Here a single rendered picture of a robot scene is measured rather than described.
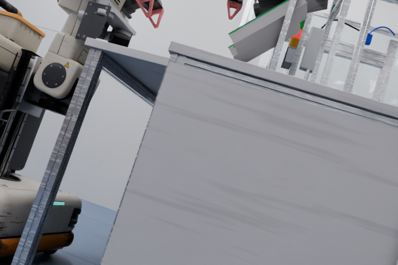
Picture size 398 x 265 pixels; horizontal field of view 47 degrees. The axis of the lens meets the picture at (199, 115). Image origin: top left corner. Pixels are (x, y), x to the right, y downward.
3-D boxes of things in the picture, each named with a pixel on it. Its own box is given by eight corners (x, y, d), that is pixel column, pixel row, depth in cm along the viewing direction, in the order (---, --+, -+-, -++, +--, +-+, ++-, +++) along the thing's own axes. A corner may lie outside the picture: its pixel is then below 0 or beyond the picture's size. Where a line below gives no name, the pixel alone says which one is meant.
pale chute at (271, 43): (233, 56, 170) (227, 47, 172) (238, 67, 183) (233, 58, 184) (299, 19, 168) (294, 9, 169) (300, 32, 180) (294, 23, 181)
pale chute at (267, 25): (233, 44, 156) (227, 33, 157) (238, 57, 168) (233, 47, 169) (307, 2, 153) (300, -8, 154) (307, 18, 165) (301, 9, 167)
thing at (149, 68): (83, 44, 156) (86, 36, 157) (158, 104, 242) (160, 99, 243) (283, 96, 139) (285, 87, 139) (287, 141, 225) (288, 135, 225)
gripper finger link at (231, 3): (237, 25, 207) (242, 6, 208) (237, 19, 200) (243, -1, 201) (222, 21, 207) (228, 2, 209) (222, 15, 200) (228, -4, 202)
